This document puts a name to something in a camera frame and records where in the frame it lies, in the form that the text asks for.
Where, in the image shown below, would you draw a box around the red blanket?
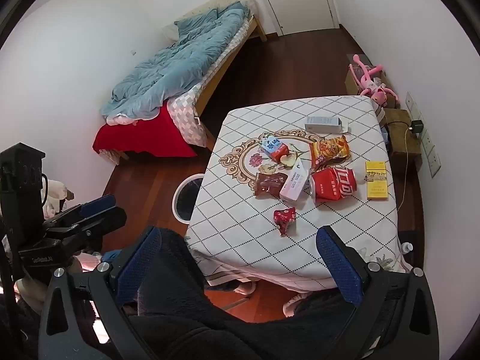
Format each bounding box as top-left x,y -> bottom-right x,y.
93,103 -> 197,158

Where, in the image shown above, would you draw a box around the white pink long box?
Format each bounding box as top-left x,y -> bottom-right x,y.
279,157 -> 312,203

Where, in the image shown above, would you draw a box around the white rimmed waste bin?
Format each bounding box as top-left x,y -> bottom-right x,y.
172,174 -> 205,226

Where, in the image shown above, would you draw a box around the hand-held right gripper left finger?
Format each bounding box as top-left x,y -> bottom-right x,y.
37,226 -> 166,360

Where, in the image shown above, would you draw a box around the cream puffer jacket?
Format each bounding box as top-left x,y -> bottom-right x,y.
40,179 -> 76,211

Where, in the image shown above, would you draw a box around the pink slipper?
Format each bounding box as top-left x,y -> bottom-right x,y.
204,277 -> 258,298

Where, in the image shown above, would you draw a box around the orange snack bag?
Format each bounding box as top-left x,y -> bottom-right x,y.
309,135 -> 351,169

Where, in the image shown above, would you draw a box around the checkered bed sheet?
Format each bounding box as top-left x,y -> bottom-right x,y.
167,19 -> 251,149

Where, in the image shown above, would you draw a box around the person's black fleece pants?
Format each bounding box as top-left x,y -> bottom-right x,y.
122,227 -> 376,360

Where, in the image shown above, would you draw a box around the pink white blanket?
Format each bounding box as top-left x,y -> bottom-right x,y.
106,113 -> 140,127

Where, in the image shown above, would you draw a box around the wooden stool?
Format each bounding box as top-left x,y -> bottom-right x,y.
382,108 -> 423,173

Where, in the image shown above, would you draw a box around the grey white carton box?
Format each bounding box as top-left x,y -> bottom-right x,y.
304,115 -> 349,136

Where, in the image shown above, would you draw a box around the wooden bed frame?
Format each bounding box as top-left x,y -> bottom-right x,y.
112,15 -> 268,166

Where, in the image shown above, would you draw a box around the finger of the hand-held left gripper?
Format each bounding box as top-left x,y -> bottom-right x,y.
44,194 -> 118,230
75,207 -> 127,250

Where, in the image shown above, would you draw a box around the diamond pattern tablecloth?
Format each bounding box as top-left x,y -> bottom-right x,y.
185,95 -> 411,291

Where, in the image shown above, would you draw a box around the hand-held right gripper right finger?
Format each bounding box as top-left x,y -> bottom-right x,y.
316,226 -> 439,360

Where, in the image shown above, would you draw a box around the blue drink carton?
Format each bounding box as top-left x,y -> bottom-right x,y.
259,135 -> 289,164

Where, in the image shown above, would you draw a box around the blue pillow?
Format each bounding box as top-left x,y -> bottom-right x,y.
174,7 -> 220,36

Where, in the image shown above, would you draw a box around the white charger cable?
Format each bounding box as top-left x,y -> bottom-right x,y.
397,124 -> 414,211

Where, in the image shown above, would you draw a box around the red wrapper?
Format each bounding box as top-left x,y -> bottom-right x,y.
273,207 -> 297,237

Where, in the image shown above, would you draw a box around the dark red snack packet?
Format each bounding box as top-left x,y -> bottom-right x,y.
255,171 -> 289,199

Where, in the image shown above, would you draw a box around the crushed red drink can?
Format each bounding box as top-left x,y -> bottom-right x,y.
309,167 -> 357,202

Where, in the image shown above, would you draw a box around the pink plush toy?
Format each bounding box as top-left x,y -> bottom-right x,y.
349,54 -> 400,103

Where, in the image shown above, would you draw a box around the light blue duvet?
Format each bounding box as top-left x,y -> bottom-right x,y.
99,2 -> 256,121

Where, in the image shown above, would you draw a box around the yellow box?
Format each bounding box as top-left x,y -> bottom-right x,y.
365,160 -> 390,200

